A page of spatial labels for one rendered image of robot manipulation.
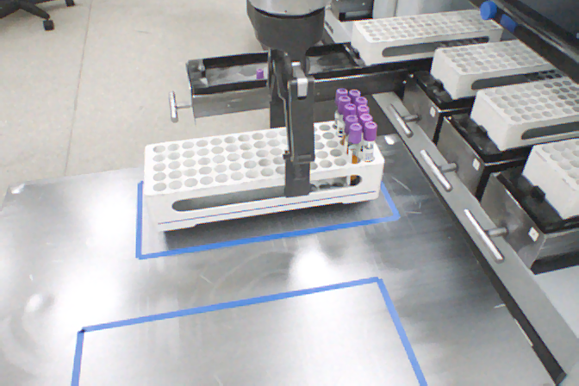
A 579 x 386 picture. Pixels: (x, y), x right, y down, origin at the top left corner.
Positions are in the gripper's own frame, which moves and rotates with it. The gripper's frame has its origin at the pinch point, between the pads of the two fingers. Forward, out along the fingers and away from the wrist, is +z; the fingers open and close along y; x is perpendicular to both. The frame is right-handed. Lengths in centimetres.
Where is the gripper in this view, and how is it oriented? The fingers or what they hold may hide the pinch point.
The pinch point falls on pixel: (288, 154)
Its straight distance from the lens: 64.0
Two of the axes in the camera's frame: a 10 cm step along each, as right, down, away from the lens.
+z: 0.0, 7.6, 6.5
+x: 9.8, -1.3, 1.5
